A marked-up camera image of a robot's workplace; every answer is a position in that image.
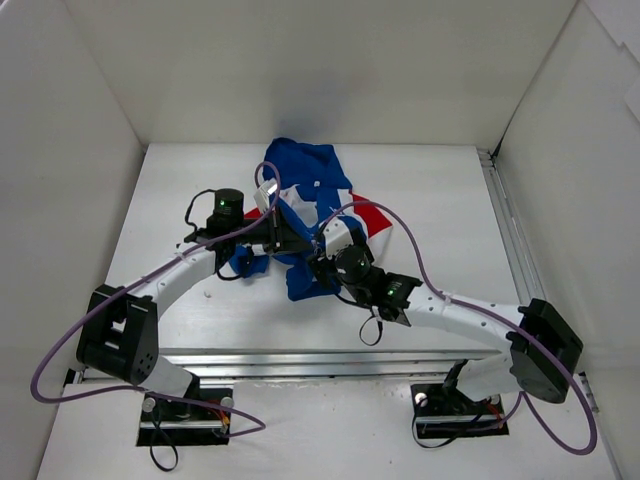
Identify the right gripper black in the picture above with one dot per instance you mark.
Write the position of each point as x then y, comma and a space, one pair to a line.
322, 267

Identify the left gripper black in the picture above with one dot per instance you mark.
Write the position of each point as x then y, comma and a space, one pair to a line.
288, 233

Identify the blue white red jacket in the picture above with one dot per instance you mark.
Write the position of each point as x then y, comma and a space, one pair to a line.
314, 185

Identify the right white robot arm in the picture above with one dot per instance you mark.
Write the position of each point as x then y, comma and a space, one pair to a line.
536, 350

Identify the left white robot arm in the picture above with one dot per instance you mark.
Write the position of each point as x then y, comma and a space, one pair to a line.
120, 336

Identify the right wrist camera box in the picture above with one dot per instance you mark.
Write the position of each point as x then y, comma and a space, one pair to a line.
340, 233

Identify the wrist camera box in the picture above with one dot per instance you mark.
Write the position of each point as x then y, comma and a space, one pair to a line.
264, 193
340, 233

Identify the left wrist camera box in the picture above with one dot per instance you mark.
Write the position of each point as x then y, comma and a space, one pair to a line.
264, 193

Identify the aluminium front rail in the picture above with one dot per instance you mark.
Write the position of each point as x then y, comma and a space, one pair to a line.
283, 366

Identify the aluminium rail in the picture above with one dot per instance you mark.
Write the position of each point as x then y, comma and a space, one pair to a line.
283, 366
526, 277

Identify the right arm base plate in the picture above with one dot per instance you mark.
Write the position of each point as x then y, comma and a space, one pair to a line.
440, 417

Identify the aluminium right side rail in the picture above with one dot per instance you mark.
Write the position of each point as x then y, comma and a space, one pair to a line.
526, 277

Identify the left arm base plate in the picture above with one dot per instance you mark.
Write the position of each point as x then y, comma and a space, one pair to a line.
166, 423

